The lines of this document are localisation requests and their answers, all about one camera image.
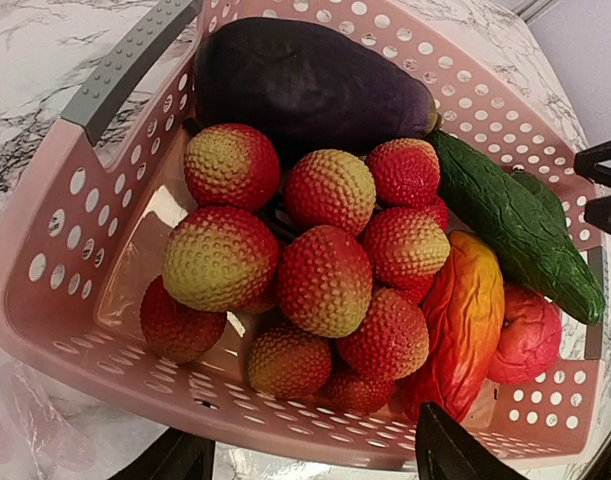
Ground dark purple eggplant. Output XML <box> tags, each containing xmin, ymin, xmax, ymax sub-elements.
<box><xmin>194</xmin><ymin>17</ymin><xmax>440</xmax><ymax>155</ymax></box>

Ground red yellow lychee bunch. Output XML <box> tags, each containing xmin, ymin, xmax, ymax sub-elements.
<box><xmin>139</xmin><ymin>123</ymin><xmax>450</xmax><ymax>414</ymax></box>

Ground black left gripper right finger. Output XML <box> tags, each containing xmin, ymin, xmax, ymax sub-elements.
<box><xmin>574</xmin><ymin>140</ymin><xmax>611</xmax><ymax>228</ymax></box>

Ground long green cucumber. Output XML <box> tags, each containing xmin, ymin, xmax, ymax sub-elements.
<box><xmin>426</xmin><ymin>131</ymin><xmax>606</xmax><ymax>325</ymax></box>

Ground pink red apple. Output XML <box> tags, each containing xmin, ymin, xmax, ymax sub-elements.
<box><xmin>487</xmin><ymin>283</ymin><xmax>562</xmax><ymax>385</ymax></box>

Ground pink perforated plastic basket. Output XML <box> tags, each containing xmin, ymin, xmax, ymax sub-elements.
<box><xmin>0</xmin><ymin>1</ymin><xmax>611</xmax><ymax>472</ymax></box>

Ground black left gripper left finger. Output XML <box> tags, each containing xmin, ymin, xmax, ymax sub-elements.
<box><xmin>415</xmin><ymin>402</ymin><xmax>525</xmax><ymax>480</ymax></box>

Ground orange red mango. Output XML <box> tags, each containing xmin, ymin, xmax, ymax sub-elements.
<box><xmin>403</xmin><ymin>230</ymin><xmax>505</xmax><ymax>422</ymax></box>

